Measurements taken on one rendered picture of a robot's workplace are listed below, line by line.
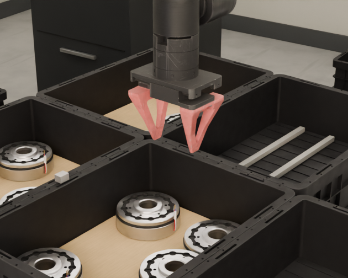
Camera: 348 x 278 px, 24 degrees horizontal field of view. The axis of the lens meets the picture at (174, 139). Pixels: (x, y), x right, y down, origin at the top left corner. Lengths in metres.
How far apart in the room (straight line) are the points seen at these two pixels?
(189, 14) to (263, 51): 3.64
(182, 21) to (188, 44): 0.03
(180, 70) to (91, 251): 0.38
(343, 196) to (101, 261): 0.42
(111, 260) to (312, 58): 3.40
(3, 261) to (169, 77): 0.32
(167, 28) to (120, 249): 0.42
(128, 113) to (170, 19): 0.76
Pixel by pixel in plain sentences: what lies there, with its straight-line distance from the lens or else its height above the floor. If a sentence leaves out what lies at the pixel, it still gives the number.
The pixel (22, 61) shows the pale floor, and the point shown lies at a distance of 4.50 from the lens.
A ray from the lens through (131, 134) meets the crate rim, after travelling 1.38.
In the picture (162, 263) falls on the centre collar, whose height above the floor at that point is 0.87.
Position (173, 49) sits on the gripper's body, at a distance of 0.98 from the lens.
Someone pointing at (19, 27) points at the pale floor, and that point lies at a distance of 5.09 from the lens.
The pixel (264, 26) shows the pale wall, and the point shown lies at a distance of 4.83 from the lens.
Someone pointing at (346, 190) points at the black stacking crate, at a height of 0.86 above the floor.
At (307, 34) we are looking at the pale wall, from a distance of 4.71.
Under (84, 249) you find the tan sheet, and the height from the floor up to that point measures 0.83.
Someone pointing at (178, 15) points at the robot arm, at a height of 1.24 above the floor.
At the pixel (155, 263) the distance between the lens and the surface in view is 1.16.
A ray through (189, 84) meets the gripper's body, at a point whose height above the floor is 1.16.
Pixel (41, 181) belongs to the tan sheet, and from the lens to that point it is 1.46.
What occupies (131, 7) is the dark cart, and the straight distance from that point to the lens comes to 2.69.
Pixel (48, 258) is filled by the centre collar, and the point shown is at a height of 0.87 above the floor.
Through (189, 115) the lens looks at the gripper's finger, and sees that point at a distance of 0.98.
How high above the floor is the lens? 1.52
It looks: 26 degrees down
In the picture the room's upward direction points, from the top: straight up
